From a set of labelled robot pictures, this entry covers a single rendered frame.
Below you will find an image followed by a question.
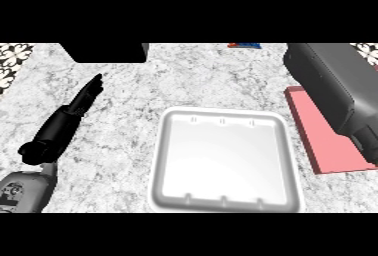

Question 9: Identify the white plastic tray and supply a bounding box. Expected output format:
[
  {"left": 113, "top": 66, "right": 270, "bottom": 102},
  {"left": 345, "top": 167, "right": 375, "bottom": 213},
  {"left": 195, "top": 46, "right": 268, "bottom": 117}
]
[{"left": 146, "top": 106, "right": 307, "bottom": 214}]

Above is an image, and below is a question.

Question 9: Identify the pink flat box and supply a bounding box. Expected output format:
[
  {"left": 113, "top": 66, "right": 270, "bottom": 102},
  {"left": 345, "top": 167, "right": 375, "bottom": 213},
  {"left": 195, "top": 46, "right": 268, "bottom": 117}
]
[{"left": 283, "top": 85, "right": 378, "bottom": 175}]

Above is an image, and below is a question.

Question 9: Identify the blue and red packet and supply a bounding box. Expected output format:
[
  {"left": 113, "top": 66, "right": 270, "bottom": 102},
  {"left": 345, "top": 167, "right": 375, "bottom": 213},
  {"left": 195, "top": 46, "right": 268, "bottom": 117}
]
[{"left": 226, "top": 42, "right": 263, "bottom": 50}]

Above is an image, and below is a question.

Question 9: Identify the black appliance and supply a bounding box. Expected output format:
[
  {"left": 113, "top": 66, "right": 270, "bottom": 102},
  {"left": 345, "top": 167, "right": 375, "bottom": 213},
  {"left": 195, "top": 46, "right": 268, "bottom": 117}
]
[{"left": 57, "top": 42, "right": 150, "bottom": 64}]

